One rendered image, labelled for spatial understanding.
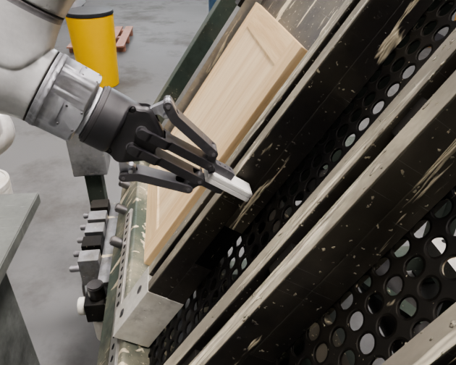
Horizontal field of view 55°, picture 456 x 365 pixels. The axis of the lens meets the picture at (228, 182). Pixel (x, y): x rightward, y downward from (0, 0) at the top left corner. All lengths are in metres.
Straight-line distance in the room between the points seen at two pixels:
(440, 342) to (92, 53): 4.41
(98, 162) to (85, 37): 3.02
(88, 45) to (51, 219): 2.22
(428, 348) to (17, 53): 0.44
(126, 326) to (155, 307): 0.07
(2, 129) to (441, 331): 1.25
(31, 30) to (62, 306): 1.83
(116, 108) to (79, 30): 4.03
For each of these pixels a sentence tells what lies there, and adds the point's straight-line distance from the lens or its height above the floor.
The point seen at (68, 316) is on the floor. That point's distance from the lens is 2.19.
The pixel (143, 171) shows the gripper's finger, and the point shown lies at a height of 1.27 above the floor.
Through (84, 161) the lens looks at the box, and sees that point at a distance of 1.61.
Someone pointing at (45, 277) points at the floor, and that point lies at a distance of 2.41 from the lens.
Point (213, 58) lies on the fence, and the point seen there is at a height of 1.21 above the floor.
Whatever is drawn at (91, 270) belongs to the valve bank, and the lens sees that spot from 1.26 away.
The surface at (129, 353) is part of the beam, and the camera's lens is 0.84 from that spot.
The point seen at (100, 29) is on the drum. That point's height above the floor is 0.59.
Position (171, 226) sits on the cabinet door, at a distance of 0.94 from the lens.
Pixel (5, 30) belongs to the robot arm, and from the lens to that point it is 0.50.
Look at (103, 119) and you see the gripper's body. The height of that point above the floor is 1.36.
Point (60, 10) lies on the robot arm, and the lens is 0.52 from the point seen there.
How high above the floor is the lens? 1.56
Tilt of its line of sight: 32 degrees down
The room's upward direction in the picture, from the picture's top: straight up
